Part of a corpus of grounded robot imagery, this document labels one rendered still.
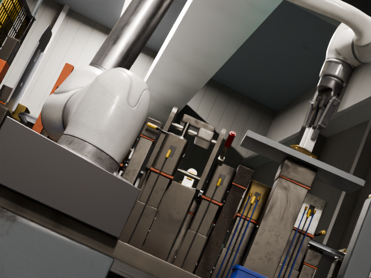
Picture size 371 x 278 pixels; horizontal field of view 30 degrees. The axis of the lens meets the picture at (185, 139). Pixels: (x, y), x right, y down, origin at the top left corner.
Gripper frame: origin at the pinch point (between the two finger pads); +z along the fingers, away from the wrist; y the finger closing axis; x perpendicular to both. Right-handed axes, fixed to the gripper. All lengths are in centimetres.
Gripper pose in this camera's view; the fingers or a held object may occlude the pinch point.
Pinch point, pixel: (308, 140)
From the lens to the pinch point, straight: 209.7
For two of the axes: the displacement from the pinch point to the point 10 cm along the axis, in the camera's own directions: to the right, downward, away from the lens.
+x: -8.1, -4.6, -3.7
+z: -4.0, 8.9, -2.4
